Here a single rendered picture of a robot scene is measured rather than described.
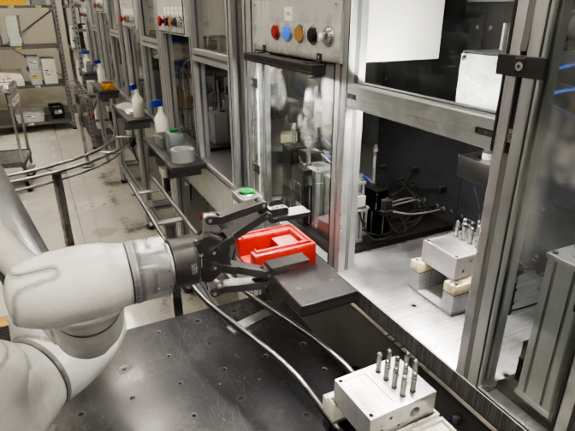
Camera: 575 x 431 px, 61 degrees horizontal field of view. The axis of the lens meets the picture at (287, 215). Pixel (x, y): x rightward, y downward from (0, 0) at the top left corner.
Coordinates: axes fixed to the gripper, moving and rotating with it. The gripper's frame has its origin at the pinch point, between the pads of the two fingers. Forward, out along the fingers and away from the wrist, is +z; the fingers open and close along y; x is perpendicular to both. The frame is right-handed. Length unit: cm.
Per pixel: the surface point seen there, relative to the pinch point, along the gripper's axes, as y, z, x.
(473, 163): 7.2, 39.4, 0.4
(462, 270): -13.0, 35.7, -4.2
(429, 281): -19.5, 35.0, 3.5
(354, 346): -58, 38, 33
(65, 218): -55, -32, 167
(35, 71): -38, -32, 639
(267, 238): -17.1, 10.8, 34.3
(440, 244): -9.7, 35.0, 1.8
